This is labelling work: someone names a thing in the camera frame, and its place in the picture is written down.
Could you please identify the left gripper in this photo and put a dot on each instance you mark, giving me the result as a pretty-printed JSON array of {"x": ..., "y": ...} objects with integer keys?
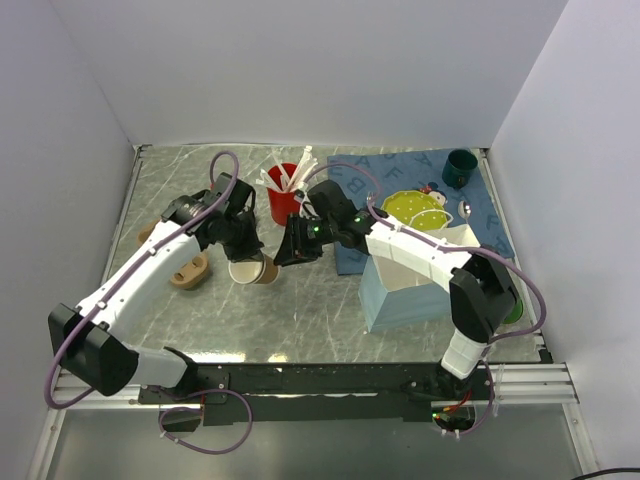
[{"x": 252, "y": 244}]

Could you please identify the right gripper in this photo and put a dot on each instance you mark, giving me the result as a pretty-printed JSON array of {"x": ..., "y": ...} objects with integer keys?
[{"x": 293, "y": 247}]

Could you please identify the brown paper cup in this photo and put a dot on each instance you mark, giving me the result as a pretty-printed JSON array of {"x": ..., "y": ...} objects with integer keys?
[
  {"x": 247, "y": 271},
  {"x": 270, "y": 272}
]

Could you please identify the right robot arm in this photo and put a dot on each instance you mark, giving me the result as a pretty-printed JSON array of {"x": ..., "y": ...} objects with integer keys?
[{"x": 481, "y": 292}]

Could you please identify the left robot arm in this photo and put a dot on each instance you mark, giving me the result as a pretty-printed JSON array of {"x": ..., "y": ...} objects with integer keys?
[{"x": 88, "y": 339}]

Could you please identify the red straw holder cup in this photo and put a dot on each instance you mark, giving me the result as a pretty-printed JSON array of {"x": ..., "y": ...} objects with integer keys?
[{"x": 281, "y": 196}]

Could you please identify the cardboard cup carrier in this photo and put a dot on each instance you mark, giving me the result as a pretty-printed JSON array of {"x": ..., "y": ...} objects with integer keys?
[{"x": 191, "y": 274}]

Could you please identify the white wrapped straws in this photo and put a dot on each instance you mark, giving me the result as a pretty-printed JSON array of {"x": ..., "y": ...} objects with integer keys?
[{"x": 297, "y": 170}]

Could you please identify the light blue paper bag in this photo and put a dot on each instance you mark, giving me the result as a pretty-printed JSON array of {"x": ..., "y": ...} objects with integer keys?
[{"x": 406, "y": 279}]

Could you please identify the blue letter-print cloth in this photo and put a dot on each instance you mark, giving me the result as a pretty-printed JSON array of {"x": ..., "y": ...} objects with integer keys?
[{"x": 415, "y": 170}]

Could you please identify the yellow dotted plate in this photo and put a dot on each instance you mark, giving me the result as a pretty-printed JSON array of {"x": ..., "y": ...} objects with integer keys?
[{"x": 422, "y": 210}]

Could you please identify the silver spoon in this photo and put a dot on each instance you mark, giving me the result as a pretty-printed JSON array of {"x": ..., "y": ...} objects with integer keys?
[{"x": 464, "y": 211}]

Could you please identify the dark green mug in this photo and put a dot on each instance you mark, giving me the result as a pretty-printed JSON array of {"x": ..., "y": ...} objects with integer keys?
[{"x": 459, "y": 167}]

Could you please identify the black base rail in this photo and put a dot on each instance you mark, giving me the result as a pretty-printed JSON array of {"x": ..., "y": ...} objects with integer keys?
[{"x": 225, "y": 393}]

